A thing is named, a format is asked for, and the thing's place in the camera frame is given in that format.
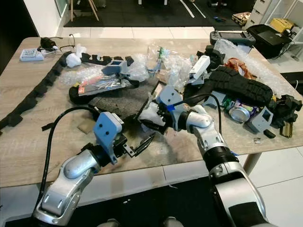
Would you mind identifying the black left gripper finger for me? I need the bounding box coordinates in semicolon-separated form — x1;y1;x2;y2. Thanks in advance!
130;134;156;153
127;145;148;158

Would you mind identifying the grey felt pad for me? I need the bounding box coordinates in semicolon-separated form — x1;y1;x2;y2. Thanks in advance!
89;78;159;119

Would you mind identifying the clear plastic bag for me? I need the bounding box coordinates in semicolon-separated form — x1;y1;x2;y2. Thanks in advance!
147;45;192;90
125;53;150;82
59;66;105;86

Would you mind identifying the brown cardboard piece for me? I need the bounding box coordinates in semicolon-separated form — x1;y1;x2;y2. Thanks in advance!
76;118;100;134

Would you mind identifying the silver red foil packet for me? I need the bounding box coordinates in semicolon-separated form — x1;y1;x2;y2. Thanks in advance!
78;76;124;96

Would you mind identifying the crushed silver drink can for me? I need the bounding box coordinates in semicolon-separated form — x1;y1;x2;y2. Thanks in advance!
228;102;258;124

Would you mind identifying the black boot with lugged sole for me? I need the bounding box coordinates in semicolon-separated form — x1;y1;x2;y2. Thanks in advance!
185;65;274;107

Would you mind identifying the robot left leg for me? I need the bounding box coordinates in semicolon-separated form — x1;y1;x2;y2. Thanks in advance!
102;218;119;227

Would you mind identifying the robot leg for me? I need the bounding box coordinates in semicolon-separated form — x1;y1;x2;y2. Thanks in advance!
163;218;180;227
102;218;119;227

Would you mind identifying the robot right leg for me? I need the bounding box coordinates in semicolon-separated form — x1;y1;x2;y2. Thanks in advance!
163;218;180;227

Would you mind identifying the black printed gripper part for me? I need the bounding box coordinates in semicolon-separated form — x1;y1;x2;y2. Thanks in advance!
205;45;225;67
271;94;299;126

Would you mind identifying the black floor mat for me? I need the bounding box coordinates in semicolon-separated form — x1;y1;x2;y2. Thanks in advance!
64;0;251;28

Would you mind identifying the white crumpled paper ball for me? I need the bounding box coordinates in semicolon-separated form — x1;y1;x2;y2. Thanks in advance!
65;45;87;68

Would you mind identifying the black handheld controller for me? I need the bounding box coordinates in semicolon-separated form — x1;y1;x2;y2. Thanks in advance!
211;29;256;47

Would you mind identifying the clear bubble wrap sheet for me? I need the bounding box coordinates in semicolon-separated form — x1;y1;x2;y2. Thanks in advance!
213;38;296;97

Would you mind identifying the black notched foam strip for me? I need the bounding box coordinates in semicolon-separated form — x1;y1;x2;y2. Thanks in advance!
0;51;138;131

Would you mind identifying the small brass metal piece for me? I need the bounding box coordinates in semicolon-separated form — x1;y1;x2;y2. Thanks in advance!
280;122;293;139

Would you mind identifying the small wooden crate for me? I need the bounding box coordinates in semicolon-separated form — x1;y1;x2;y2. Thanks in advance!
232;12;251;26

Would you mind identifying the black printer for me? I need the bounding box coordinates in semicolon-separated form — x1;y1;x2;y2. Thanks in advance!
246;24;293;60

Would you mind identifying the white battery charger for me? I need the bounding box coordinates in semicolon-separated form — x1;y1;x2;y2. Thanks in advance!
20;49;44;62

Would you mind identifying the wooden legged chair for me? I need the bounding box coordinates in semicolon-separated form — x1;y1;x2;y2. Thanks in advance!
69;0;100;23

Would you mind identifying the white shelf unit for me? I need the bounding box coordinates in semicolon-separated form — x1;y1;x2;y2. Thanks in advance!
249;0;303;29

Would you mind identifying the yellow plastic crate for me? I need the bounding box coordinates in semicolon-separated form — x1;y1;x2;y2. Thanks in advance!
270;18;295;33

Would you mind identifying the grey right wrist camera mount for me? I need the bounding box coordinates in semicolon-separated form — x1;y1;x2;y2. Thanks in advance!
157;85;185;114

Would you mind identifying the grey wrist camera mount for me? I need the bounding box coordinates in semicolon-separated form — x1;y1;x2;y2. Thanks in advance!
93;112;125;165
157;85;185;114

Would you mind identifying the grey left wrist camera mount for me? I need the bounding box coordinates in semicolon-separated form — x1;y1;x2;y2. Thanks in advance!
93;112;125;165

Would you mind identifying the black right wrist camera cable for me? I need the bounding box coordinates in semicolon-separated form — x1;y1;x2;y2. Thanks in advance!
170;93;224;135

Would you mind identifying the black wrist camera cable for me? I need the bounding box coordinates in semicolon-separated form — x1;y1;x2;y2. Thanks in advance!
43;106;101;209
170;93;224;135

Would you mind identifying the white camera module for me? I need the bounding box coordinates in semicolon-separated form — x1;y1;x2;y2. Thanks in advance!
188;55;211;86

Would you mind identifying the grey printed camera mount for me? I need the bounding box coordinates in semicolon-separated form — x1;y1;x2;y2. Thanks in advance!
246;106;274;134
102;59;129;76

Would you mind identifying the black left wrist camera cable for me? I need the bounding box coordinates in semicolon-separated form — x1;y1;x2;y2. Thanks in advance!
43;106;101;209

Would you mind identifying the brown braided wire bundle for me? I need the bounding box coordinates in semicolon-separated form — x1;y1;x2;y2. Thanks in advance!
225;57;249;76

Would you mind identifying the black power adapter with cable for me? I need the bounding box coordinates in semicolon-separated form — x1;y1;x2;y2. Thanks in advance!
40;33;76;52

